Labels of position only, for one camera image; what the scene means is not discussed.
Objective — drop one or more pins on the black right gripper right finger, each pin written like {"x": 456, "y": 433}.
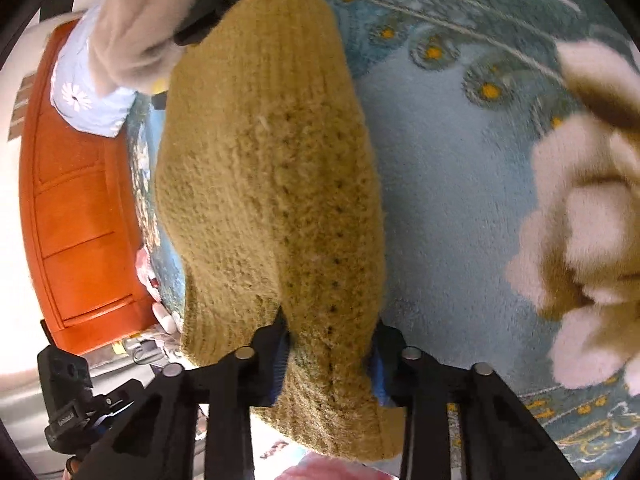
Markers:
{"x": 499, "y": 437}

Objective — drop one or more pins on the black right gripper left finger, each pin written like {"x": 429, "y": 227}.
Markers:
{"x": 155, "y": 437}

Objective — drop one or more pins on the mustard yellow knitted sweater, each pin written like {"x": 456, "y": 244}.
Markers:
{"x": 265, "y": 183}

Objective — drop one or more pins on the white brown fluffy garment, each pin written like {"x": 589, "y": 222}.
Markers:
{"x": 579, "y": 249}

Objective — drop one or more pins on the light blue daisy quilt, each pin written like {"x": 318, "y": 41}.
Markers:
{"x": 72, "y": 90}

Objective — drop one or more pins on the teal floral blanket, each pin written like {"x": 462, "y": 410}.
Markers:
{"x": 456, "y": 93}

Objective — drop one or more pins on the beige fluffy folded garment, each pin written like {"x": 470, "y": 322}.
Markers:
{"x": 132, "y": 43}

